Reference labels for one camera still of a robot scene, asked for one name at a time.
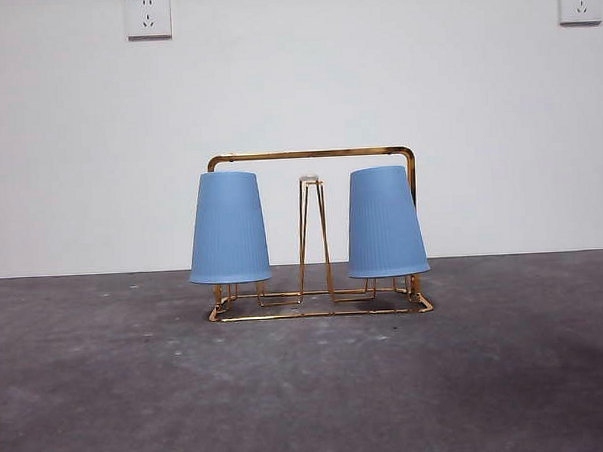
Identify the blue ribbed plastic cup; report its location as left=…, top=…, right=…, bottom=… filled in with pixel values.
left=342, top=164, right=432, bottom=281
left=184, top=168, right=274, bottom=287

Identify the gold wire cup rack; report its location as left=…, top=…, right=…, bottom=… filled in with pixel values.
left=199, top=142, right=435, bottom=324

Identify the white wall socket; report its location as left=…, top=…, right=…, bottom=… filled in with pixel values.
left=557, top=0, right=603, bottom=28
left=123, top=0, right=173, bottom=42

